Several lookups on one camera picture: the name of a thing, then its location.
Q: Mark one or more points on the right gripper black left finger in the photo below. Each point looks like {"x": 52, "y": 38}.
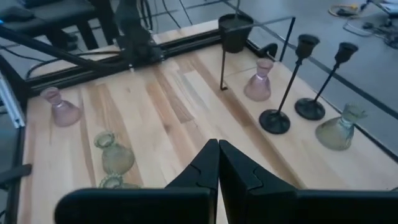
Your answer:
{"x": 206, "y": 168}

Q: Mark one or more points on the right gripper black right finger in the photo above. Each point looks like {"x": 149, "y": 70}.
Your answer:
{"x": 242, "y": 186}

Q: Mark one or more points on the black metal candlestick holder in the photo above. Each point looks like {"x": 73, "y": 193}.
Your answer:
{"x": 310, "y": 109}
{"x": 275, "y": 122}

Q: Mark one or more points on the green ribbed glass candle holder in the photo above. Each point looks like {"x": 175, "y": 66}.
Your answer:
{"x": 116, "y": 158}
{"x": 335, "y": 133}
{"x": 113, "y": 183}

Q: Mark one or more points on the pink ribbed glass candle holder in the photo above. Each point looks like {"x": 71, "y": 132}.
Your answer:
{"x": 63, "y": 113}
{"x": 258, "y": 87}

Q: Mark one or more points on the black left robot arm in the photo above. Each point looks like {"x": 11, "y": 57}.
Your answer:
{"x": 133, "y": 37}

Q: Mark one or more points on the black table clamp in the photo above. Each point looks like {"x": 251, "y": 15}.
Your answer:
{"x": 15, "y": 174}
{"x": 269, "y": 49}

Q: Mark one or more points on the green plant in black pot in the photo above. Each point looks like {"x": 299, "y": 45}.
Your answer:
{"x": 234, "y": 34}

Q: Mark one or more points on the silver aluminium extrusion bar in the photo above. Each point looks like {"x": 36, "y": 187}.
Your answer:
{"x": 11, "y": 99}

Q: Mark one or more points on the dark grey bench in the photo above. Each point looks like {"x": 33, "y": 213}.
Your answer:
{"x": 46, "y": 12}

